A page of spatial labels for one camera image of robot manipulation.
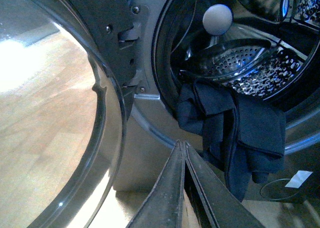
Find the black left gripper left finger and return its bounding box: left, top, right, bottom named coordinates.
left=127, top=141, right=186, bottom=228

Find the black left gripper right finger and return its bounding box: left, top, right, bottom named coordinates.
left=183, top=142, right=263, bottom=228

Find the dark navy mesh garment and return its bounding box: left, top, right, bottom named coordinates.
left=175, top=79, right=286, bottom=201

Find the glass washing machine door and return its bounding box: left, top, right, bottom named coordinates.
left=0, top=0, right=125, bottom=228

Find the grey front-load washing machine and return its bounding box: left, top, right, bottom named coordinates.
left=68, top=0, right=320, bottom=201

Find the white tape patch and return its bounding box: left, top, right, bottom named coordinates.
left=285, top=170, right=313, bottom=189

